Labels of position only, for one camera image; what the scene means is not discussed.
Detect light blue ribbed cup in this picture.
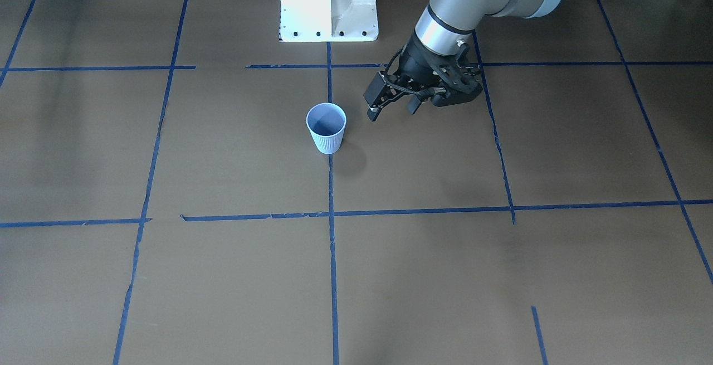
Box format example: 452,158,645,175
306,103,347,155

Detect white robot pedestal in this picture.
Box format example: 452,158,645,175
279,0,379,43

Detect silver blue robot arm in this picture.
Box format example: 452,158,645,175
364,0,561,121

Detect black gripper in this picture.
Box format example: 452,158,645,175
363,32,446,122

